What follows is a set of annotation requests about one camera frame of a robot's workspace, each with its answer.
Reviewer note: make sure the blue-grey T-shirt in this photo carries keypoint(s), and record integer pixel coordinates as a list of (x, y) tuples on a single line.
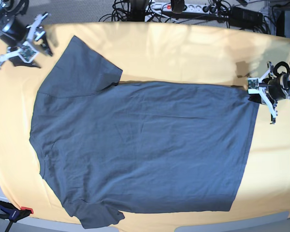
[(106, 148)]

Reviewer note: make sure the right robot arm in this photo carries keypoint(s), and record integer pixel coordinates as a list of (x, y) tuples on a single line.
[(24, 43)]

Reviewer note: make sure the blue red bar clamp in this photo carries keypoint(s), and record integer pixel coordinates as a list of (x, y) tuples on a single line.
[(9, 212)]

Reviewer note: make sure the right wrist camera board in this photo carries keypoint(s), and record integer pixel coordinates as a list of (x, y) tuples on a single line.
[(27, 54)]

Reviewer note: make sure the white power strip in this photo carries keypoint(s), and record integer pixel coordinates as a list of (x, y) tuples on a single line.
[(189, 9)]

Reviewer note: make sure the yellow table cloth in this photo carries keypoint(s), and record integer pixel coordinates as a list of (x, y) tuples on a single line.
[(147, 52)]

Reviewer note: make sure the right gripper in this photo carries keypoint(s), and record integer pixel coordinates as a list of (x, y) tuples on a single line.
[(15, 31)]

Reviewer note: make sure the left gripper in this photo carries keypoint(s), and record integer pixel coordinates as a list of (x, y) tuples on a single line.
[(278, 89)]

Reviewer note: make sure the black power adapter box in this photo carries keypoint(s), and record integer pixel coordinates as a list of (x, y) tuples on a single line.
[(243, 16)]

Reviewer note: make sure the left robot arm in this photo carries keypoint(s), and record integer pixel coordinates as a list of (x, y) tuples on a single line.
[(279, 69)]

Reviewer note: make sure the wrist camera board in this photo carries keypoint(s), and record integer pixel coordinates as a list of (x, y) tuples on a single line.
[(27, 54), (253, 85)]

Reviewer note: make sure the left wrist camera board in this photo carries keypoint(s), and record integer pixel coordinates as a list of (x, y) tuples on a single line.
[(253, 85)]

